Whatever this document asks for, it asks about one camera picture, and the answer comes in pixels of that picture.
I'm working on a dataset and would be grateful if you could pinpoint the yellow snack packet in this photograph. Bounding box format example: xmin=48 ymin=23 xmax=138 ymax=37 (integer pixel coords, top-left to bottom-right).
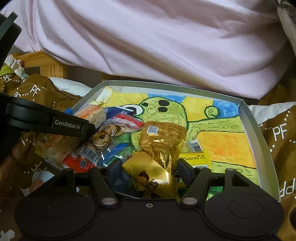
xmin=179 ymin=151 xmax=212 ymax=169

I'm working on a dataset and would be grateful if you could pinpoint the quail egg vacuum packet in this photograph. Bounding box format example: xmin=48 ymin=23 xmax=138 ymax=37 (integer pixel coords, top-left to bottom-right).
xmin=62 ymin=112 xmax=146 ymax=174

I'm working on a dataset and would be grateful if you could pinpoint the orange white bread packet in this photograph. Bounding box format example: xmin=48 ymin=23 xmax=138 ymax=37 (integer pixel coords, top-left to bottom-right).
xmin=35 ymin=104 xmax=107 ymax=163

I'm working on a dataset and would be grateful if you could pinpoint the gold foil snack packet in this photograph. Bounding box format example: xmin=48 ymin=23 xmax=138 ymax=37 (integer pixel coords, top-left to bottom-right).
xmin=121 ymin=121 xmax=187 ymax=200

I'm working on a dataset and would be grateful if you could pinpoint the dark blue snack box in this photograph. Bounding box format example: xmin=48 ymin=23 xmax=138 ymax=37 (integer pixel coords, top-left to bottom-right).
xmin=106 ymin=106 xmax=135 ymax=120

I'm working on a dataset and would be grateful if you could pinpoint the clear dried meat packet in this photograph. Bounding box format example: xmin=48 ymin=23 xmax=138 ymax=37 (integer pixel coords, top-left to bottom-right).
xmin=185 ymin=139 xmax=203 ymax=153

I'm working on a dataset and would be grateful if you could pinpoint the brown printed blanket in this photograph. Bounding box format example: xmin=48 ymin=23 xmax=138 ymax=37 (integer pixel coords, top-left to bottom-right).
xmin=1 ymin=64 xmax=81 ymax=240

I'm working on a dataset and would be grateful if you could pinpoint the crayon dinosaur drawing paper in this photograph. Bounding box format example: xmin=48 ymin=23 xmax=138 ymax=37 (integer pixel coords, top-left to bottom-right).
xmin=97 ymin=87 xmax=259 ymax=198

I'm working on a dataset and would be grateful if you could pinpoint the white pillow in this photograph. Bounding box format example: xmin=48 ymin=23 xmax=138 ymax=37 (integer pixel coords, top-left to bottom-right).
xmin=49 ymin=77 xmax=92 ymax=97

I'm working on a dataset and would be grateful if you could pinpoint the grey metal tray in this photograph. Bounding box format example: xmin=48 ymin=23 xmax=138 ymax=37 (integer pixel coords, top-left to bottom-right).
xmin=73 ymin=80 xmax=280 ymax=199

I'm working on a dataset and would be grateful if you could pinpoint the pink bed sheet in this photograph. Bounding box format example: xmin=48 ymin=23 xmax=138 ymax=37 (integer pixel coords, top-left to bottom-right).
xmin=1 ymin=1 xmax=294 ymax=99

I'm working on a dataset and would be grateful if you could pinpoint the clear bag of clothes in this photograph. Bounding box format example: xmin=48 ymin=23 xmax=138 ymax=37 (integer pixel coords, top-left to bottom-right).
xmin=274 ymin=0 xmax=296 ymax=54

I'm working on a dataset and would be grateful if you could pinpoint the wooden bed frame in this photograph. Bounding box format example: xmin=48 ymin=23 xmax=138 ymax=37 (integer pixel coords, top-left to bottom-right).
xmin=13 ymin=51 xmax=67 ymax=78

